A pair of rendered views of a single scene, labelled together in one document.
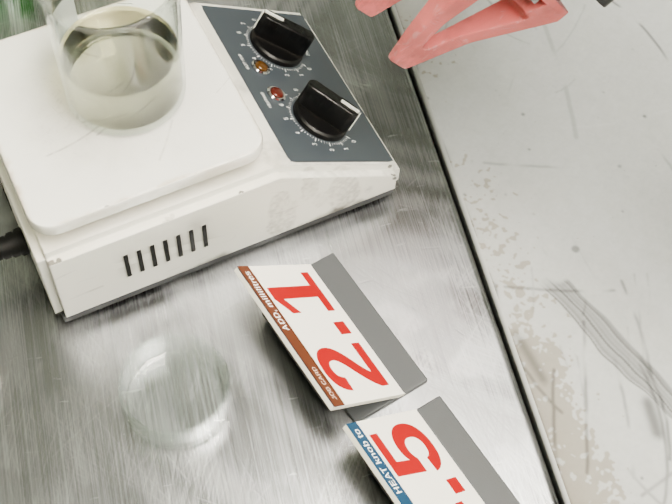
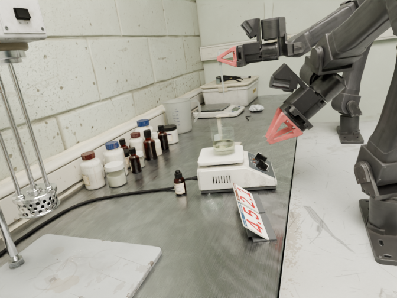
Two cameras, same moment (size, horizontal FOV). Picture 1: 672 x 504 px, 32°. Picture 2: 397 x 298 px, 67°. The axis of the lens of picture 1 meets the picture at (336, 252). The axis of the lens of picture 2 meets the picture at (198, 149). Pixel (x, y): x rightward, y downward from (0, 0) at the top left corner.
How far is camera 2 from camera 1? 0.46 m
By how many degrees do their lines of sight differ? 49
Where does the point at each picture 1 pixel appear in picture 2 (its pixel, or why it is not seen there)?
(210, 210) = (230, 171)
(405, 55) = (269, 139)
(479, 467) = (267, 224)
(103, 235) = (209, 169)
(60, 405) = (192, 202)
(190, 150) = (229, 158)
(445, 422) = (264, 217)
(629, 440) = (309, 230)
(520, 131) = (312, 185)
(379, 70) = (285, 175)
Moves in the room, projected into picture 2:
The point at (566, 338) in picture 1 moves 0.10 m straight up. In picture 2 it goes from (303, 213) to (302, 170)
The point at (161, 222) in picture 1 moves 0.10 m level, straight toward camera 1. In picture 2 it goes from (220, 170) to (208, 187)
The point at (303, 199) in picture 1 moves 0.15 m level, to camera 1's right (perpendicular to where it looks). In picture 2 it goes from (251, 178) to (313, 188)
